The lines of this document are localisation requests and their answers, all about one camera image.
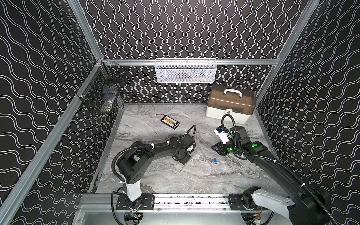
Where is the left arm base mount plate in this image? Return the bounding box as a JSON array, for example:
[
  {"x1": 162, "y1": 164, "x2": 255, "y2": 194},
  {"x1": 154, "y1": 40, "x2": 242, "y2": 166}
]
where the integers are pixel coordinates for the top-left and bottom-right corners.
[{"x1": 115, "y1": 194, "x2": 155, "y2": 211}]

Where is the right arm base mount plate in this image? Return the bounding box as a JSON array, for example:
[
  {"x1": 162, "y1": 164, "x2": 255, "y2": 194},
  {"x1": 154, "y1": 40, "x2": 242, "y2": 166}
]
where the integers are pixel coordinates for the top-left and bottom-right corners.
[{"x1": 228, "y1": 194, "x2": 261, "y2": 211}]

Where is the aluminium front rail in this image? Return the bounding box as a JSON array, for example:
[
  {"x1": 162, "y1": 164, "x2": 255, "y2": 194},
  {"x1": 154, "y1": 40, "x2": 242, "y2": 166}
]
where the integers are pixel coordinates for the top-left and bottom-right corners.
[{"x1": 80, "y1": 190, "x2": 295, "y2": 214}]

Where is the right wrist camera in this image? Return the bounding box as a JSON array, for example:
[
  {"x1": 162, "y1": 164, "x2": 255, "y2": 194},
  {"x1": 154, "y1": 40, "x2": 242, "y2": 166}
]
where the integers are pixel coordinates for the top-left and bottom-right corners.
[{"x1": 214, "y1": 126, "x2": 231, "y2": 144}]

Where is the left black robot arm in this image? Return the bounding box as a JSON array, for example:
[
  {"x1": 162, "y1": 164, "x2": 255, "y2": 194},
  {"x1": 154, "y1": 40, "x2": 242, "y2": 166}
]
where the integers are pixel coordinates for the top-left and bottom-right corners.
[{"x1": 111, "y1": 125, "x2": 196, "y2": 202}]

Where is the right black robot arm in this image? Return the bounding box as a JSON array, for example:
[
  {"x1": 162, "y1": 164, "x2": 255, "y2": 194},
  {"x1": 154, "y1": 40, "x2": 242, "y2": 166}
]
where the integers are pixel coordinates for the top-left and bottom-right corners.
[{"x1": 215, "y1": 114, "x2": 338, "y2": 225}]

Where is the white mesh wall basket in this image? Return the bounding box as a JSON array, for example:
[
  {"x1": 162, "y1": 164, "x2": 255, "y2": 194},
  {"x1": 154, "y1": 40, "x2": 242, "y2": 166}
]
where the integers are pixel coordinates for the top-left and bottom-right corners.
[{"x1": 154, "y1": 58, "x2": 218, "y2": 83}]

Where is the brown lid white toolbox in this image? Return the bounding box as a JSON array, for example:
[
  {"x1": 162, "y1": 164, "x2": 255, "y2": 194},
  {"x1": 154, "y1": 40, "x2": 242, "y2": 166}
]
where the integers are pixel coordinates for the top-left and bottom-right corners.
[{"x1": 206, "y1": 84, "x2": 256, "y2": 124}]

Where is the black battery pack with cable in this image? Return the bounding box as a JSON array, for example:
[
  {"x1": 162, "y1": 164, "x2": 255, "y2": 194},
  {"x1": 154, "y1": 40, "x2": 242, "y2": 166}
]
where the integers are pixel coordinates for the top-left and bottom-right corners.
[{"x1": 154, "y1": 113, "x2": 180, "y2": 130}]

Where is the black wire wall basket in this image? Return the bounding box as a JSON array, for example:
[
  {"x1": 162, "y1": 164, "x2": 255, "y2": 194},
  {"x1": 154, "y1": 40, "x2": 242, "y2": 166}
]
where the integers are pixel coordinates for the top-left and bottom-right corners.
[{"x1": 76, "y1": 58, "x2": 129, "y2": 114}]

